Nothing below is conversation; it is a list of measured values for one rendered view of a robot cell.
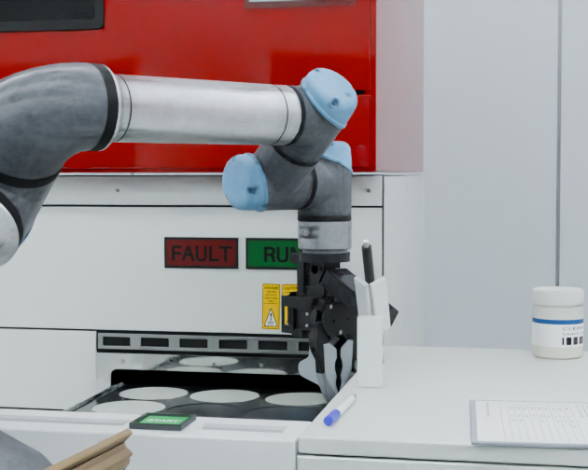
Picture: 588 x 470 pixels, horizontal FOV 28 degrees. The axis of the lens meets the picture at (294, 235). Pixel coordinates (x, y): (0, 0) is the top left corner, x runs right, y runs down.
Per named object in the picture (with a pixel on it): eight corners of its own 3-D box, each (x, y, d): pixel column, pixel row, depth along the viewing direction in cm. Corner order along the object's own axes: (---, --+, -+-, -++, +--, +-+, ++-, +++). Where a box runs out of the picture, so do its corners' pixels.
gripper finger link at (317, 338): (329, 369, 163) (329, 308, 163) (339, 370, 162) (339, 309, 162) (307, 373, 160) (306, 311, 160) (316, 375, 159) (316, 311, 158)
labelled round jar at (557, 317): (531, 351, 169) (532, 285, 168) (581, 352, 167) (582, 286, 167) (531, 359, 162) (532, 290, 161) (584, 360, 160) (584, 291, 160)
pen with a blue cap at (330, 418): (350, 391, 133) (323, 416, 119) (358, 391, 132) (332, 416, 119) (350, 399, 133) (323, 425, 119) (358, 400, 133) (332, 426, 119)
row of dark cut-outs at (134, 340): (99, 348, 185) (99, 332, 185) (374, 355, 176) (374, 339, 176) (97, 348, 185) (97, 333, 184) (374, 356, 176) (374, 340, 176)
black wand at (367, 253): (371, 244, 136) (372, 237, 137) (358, 243, 137) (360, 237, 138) (384, 366, 149) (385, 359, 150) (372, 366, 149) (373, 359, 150)
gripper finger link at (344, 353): (322, 396, 169) (322, 333, 168) (353, 402, 165) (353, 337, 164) (307, 400, 166) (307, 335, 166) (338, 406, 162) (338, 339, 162)
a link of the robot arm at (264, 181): (247, 121, 150) (313, 124, 157) (209, 180, 157) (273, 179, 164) (273, 167, 146) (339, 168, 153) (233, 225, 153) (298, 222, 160)
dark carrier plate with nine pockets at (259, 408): (127, 387, 180) (127, 383, 180) (348, 395, 173) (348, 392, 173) (33, 436, 146) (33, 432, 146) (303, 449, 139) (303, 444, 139)
